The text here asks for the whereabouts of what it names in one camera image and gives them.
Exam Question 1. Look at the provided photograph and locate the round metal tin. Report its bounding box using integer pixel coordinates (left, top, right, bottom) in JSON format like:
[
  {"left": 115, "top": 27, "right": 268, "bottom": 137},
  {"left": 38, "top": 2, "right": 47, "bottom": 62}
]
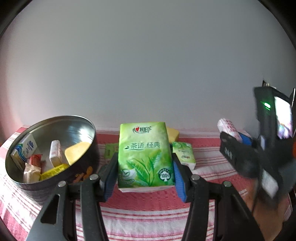
[{"left": 5, "top": 115, "right": 100, "bottom": 205}]

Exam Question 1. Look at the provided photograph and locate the red white striped cloth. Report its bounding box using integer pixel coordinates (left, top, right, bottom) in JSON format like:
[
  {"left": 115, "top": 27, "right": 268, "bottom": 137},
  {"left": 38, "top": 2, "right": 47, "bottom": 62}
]
[{"left": 0, "top": 124, "right": 293, "bottom": 241}]

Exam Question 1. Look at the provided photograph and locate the white blue striped packet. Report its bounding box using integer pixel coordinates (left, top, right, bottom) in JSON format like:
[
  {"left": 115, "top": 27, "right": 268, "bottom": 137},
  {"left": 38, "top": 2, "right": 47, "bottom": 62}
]
[{"left": 15, "top": 133, "right": 38, "bottom": 162}]

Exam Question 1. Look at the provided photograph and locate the red snack packet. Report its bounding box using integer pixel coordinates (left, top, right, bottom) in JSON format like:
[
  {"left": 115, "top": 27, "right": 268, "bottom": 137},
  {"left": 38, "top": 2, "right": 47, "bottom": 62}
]
[{"left": 28, "top": 154, "right": 42, "bottom": 168}]

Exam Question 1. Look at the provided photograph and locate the yellow sponge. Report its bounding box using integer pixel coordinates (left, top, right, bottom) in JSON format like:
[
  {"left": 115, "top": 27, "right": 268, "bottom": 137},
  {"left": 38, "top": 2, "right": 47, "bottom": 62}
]
[
  {"left": 64, "top": 142, "right": 91, "bottom": 165},
  {"left": 166, "top": 127, "right": 180, "bottom": 144}
]

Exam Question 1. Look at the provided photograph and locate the beige snack packet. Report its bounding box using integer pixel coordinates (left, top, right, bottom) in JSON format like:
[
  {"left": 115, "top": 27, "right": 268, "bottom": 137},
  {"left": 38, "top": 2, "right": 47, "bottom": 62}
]
[{"left": 23, "top": 163, "right": 41, "bottom": 184}]

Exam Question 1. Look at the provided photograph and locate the large green tissue pack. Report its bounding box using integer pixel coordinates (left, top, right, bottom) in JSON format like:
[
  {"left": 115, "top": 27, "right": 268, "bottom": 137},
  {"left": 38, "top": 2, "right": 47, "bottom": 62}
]
[{"left": 118, "top": 122, "right": 175, "bottom": 192}]

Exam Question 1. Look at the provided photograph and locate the white pink small packet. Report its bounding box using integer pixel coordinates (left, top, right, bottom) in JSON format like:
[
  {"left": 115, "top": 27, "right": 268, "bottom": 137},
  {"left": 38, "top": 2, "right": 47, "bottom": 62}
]
[{"left": 49, "top": 140, "right": 62, "bottom": 167}]

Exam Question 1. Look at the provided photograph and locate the small green tissue pack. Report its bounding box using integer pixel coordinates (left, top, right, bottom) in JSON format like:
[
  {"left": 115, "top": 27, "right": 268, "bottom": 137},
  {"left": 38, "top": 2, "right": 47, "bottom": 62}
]
[{"left": 172, "top": 142, "right": 196, "bottom": 170}]

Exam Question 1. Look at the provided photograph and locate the yellow snack packet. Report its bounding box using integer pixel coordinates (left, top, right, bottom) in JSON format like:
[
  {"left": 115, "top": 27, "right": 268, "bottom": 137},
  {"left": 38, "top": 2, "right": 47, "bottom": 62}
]
[{"left": 40, "top": 163, "right": 69, "bottom": 181}]

